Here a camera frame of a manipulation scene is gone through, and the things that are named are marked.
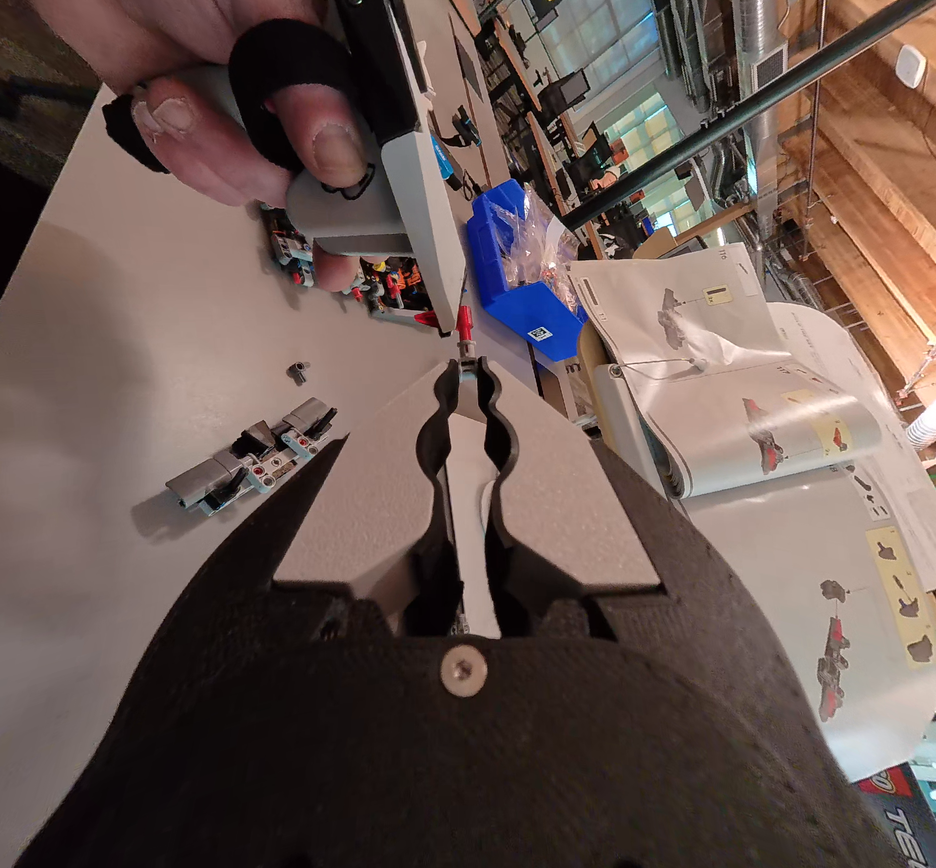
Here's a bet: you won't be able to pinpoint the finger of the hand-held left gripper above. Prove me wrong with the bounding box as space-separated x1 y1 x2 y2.
380 130 470 337

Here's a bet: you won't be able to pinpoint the grey lego sub-assembly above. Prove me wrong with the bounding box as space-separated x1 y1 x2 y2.
167 396 339 517

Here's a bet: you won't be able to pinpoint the person's left hand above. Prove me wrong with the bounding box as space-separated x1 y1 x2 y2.
0 0 381 293

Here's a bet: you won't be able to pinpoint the blue plastic parts bin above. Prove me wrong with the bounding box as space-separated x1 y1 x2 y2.
468 179 590 363

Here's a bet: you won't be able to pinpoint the dark lego set box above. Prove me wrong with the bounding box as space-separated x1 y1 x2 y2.
856 762 936 868

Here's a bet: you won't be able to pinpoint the lego instruction booklet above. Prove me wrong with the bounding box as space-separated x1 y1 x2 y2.
569 243 936 781

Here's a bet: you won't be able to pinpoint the black floor lamp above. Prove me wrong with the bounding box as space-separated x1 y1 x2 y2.
566 0 936 233

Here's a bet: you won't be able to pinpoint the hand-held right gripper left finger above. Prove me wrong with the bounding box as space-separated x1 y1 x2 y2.
272 360 469 638

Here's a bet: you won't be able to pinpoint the silver ventilation duct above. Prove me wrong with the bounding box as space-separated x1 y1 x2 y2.
720 0 791 218

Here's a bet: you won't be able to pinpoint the multicoloured lego car model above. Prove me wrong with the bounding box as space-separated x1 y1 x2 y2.
261 201 441 333

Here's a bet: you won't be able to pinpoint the clear plastic bags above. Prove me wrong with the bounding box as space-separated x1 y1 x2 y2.
488 184 586 302

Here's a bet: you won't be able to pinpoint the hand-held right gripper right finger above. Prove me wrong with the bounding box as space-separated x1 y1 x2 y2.
468 360 668 637

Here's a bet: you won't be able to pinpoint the dark flat tablet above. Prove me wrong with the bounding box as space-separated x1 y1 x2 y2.
452 35 487 100

